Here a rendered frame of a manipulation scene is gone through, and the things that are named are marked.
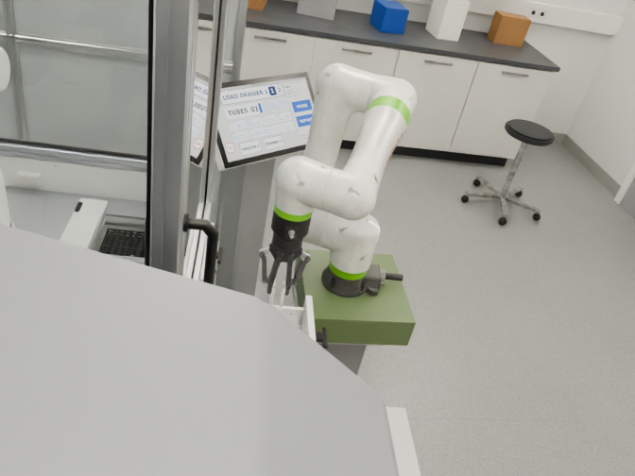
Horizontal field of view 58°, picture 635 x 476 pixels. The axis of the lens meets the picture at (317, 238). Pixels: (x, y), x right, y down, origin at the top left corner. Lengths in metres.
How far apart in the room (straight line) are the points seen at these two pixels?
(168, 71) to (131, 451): 0.48
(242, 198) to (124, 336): 2.10
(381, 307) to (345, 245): 0.24
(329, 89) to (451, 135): 3.21
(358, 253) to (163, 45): 1.14
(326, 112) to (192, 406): 1.37
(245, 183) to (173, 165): 1.67
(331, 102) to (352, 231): 0.37
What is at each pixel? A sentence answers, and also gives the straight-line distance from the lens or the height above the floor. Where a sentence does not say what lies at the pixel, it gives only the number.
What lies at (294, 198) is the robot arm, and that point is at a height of 1.33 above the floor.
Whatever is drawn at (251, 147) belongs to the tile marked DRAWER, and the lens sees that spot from 2.21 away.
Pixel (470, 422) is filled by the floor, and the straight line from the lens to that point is 2.79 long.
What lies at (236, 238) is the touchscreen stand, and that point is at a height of 0.51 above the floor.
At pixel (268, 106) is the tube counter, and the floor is 1.11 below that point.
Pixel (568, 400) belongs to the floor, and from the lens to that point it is 3.15.
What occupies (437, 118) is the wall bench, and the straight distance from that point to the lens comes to 4.67.
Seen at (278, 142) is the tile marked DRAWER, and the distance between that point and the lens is 2.29.
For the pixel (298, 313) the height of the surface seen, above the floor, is 0.88.
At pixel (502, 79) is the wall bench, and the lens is 4.73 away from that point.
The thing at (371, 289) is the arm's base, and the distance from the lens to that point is 1.82.
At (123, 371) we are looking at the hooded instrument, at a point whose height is 1.75.
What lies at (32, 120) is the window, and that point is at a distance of 0.77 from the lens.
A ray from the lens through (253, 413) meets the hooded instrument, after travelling 0.34.
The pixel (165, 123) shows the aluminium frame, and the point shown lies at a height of 1.70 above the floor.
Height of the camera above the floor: 2.00
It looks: 34 degrees down
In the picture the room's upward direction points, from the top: 12 degrees clockwise
